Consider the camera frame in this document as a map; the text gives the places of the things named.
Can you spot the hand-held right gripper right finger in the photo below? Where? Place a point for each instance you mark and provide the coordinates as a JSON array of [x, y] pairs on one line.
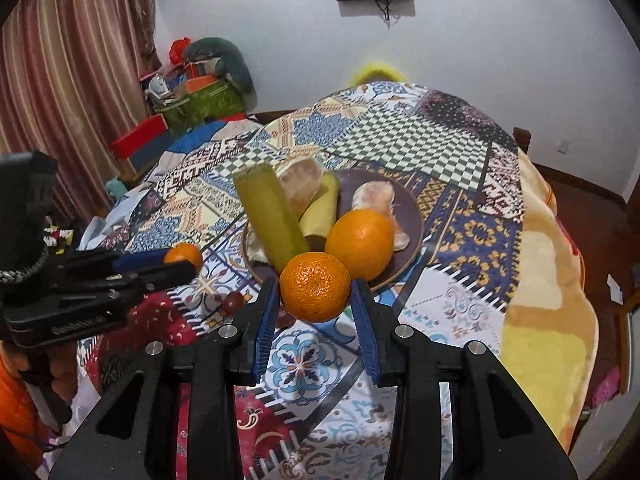
[[365, 330]]

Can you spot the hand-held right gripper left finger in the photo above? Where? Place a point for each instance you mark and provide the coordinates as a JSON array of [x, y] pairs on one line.
[[265, 330]]

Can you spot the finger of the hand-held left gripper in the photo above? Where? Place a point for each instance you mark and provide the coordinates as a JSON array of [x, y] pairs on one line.
[[140, 260], [165, 275]]

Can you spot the small tangerine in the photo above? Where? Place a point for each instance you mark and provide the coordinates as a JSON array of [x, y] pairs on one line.
[[187, 254]]

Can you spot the large rough-skinned orange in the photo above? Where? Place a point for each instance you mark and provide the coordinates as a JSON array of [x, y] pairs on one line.
[[315, 285]]

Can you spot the large smooth orange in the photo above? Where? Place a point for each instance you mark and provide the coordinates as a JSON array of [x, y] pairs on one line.
[[360, 240]]

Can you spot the long green sugarcane piece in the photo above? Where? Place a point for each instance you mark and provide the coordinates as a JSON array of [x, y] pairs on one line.
[[270, 215]]

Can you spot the purple plate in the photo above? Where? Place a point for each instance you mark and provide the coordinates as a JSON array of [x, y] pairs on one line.
[[405, 215]]

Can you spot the short yellow sugarcane piece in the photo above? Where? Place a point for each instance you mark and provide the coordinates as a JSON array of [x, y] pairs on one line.
[[320, 210]]

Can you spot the peeled pomelo piece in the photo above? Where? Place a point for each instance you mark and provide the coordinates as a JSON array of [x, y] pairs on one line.
[[372, 197]]

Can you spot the pomelo piece with peel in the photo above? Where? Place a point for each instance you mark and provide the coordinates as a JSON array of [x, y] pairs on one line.
[[300, 182]]

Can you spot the person's left hand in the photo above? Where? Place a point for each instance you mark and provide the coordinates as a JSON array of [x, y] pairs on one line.
[[62, 375]]

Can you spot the red date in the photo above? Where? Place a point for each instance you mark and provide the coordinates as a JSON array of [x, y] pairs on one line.
[[286, 319], [232, 302]]

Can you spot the white crumpled cloth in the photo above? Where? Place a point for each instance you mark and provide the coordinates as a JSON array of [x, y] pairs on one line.
[[97, 230]]

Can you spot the red box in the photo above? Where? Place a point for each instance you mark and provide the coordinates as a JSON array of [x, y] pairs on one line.
[[137, 137]]

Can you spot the striped brown curtain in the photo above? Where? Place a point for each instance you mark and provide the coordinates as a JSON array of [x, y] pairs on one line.
[[75, 60]]

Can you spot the green fabric bag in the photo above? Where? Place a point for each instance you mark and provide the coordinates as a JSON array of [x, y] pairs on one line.
[[210, 105]]

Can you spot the yellow fleece blanket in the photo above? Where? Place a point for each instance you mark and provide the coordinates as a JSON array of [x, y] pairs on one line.
[[540, 270]]

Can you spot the orange box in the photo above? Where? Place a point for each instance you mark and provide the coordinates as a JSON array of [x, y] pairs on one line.
[[200, 84]]

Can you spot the patchwork tablecloth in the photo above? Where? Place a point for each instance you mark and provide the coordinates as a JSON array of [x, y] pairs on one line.
[[450, 160]]

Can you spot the red plastic bag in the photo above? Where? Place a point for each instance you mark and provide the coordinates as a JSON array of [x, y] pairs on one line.
[[179, 50]]

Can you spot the patterned dark curtain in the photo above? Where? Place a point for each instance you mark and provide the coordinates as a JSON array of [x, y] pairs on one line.
[[146, 10]]

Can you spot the pink object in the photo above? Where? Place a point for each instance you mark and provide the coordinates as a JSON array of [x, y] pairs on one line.
[[606, 387]]

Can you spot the white paper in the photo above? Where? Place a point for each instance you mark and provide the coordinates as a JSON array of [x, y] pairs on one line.
[[615, 289]]

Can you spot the white wall socket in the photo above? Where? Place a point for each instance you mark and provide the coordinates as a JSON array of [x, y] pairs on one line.
[[563, 146]]

